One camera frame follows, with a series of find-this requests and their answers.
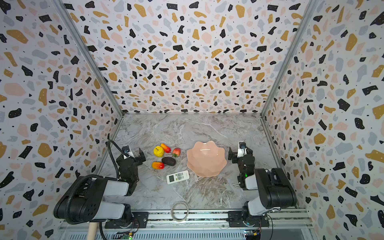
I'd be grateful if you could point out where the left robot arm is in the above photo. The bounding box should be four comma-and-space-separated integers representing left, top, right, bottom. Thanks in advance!
54, 146, 146, 227

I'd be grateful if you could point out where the yellow fake apple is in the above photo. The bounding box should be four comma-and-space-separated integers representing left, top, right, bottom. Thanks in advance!
153, 146, 165, 158

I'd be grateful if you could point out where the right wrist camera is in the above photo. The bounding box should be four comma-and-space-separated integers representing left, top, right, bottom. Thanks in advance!
237, 142, 247, 158

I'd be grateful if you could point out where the aluminium front rail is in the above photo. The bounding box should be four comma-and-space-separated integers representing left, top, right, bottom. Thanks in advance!
57, 208, 317, 240

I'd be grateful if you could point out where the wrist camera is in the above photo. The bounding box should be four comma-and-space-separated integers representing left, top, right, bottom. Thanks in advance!
128, 146, 135, 159
237, 142, 247, 158

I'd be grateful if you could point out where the white remote control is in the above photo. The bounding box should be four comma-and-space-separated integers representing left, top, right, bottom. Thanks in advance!
166, 170, 190, 185

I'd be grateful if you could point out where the clear tape roll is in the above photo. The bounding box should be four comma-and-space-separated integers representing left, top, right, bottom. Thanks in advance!
170, 201, 190, 223

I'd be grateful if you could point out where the dark fake avocado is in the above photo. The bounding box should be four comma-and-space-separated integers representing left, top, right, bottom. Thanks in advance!
162, 157, 177, 166

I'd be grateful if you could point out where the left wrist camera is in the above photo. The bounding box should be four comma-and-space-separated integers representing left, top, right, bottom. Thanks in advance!
128, 146, 135, 159

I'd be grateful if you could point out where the red fake strawberry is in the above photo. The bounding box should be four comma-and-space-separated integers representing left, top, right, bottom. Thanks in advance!
172, 148, 181, 158

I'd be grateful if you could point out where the red yellow fake mango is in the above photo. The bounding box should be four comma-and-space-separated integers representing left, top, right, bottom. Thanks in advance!
161, 144, 172, 154

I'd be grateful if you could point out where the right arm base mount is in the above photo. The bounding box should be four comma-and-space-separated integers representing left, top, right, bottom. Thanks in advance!
227, 211, 270, 228

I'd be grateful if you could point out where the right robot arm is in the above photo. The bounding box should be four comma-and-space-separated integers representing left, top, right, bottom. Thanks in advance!
228, 142, 297, 219

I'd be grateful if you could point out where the orange red fake mango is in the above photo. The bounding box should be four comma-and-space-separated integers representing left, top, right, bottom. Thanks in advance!
152, 162, 165, 170

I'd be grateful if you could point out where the pink scalloped fruit bowl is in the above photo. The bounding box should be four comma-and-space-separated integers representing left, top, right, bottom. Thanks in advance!
187, 141, 228, 178

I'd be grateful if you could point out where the beige wooden handle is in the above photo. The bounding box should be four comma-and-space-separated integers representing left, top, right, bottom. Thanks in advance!
87, 223, 99, 240

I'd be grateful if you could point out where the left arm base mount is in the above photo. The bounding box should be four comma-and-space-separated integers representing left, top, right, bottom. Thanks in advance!
104, 212, 149, 231

